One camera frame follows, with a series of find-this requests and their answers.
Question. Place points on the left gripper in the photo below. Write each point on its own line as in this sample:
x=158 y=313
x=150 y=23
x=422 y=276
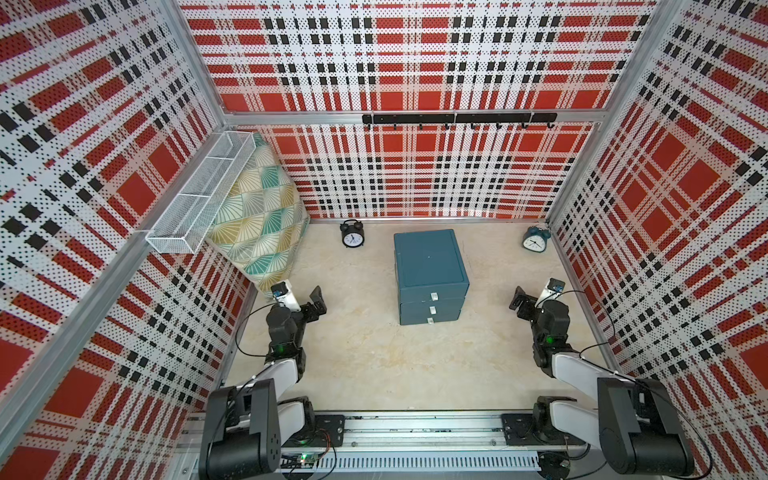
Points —
x=312 y=315

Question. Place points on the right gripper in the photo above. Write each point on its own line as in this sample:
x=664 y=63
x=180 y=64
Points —
x=527 y=307

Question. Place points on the teal drawer cabinet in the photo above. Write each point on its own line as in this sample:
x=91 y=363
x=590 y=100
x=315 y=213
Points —
x=432 y=281

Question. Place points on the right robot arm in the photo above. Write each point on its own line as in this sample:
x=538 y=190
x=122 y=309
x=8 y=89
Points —
x=635 y=425

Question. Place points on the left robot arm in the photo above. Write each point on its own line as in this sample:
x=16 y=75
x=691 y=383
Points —
x=246 y=426

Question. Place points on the teal alarm clock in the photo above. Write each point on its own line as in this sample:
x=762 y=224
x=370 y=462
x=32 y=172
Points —
x=536 y=239

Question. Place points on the black alarm clock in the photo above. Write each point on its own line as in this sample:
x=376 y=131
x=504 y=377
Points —
x=352 y=233

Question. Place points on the patterned pillow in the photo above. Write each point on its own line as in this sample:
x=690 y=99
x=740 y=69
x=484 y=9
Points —
x=262 y=221

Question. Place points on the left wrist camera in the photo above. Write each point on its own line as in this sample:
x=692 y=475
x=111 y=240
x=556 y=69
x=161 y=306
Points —
x=283 y=296

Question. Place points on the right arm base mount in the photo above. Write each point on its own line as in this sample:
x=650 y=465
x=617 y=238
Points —
x=535 y=427

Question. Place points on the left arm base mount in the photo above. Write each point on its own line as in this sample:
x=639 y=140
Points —
x=318 y=427

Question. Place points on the white wire basket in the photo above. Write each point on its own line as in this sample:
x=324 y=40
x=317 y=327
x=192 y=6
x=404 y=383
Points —
x=184 y=224

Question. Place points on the black hook rail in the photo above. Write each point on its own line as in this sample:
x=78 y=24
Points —
x=521 y=118

